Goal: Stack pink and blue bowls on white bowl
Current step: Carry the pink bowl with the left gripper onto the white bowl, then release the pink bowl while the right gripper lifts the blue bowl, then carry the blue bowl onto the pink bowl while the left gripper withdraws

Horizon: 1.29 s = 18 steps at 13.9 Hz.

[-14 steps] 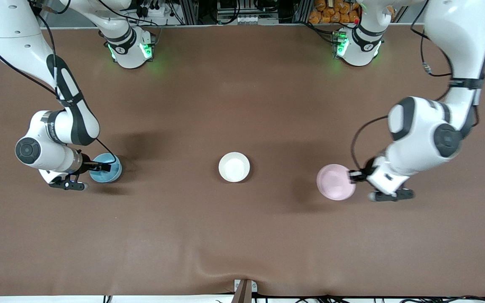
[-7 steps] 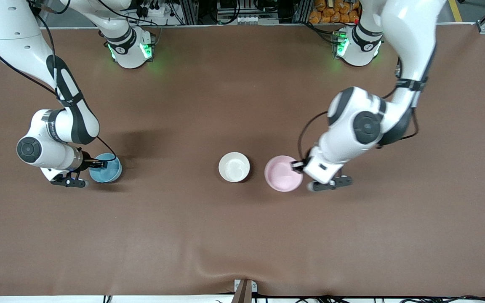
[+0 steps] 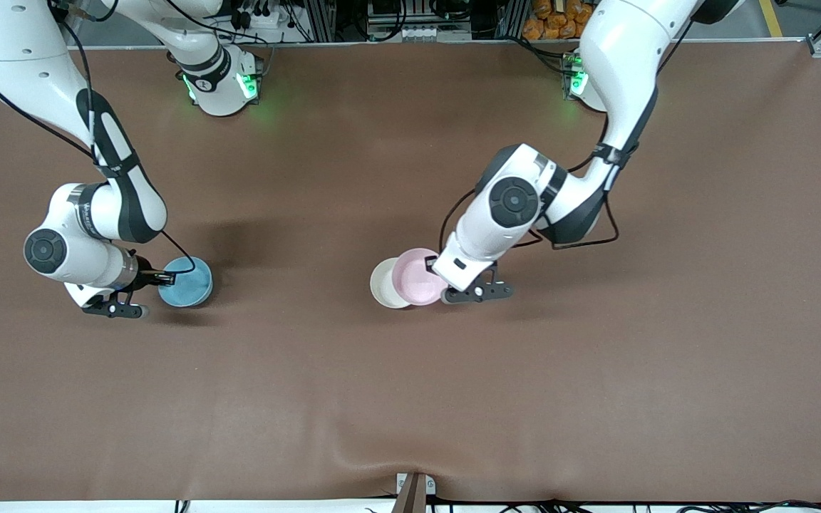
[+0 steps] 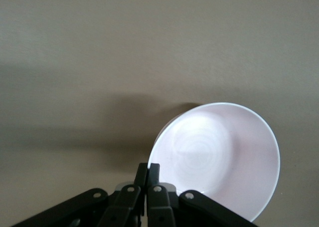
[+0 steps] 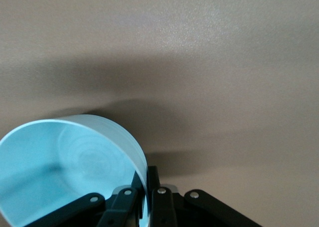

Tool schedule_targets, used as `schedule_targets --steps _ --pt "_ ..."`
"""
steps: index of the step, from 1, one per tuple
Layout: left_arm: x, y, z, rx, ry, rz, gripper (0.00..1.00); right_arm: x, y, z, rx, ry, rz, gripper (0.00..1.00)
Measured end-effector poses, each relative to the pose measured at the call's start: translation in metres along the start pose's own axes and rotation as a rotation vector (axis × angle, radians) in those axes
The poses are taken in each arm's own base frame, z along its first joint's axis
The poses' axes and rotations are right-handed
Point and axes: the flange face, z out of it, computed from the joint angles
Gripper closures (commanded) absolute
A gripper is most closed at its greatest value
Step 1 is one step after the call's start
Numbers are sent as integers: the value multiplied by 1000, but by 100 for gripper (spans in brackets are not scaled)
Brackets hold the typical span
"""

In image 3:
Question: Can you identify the pink plastic bowl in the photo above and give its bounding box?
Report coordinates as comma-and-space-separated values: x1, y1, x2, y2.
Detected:
392, 248, 449, 306

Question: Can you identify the light blue plastic bowl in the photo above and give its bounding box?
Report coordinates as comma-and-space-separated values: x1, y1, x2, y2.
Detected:
158, 256, 215, 309

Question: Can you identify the white plastic bowl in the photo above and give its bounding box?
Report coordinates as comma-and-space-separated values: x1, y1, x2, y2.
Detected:
370, 257, 411, 309

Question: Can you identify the brown table cover mat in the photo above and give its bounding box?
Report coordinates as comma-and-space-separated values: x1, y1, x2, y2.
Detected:
0, 39, 821, 504

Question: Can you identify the white terminal strip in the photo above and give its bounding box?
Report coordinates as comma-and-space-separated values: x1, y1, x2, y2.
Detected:
396, 26, 473, 41

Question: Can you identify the orange snack pile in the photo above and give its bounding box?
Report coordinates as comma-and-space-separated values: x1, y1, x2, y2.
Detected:
522, 0, 600, 41

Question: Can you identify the white power strip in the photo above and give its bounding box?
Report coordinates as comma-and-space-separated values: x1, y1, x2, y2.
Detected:
229, 0, 291, 31

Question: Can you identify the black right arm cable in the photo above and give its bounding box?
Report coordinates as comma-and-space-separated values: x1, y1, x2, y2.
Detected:
51, 0, 198, 279

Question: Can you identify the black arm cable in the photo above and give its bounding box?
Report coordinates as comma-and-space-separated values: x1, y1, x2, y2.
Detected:
51, 0, 198, 279
439, 141, 621, 251

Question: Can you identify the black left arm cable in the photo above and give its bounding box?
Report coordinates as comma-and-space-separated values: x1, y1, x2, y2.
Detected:
439, 141, 621, 251

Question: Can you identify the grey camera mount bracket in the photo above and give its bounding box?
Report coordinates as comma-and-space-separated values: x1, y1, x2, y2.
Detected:
395, 472, 437, 513

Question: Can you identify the aluminium frame post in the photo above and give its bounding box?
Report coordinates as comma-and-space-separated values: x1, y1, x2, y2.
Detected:
309, 0, 340, 43
500, 0, 532, 40

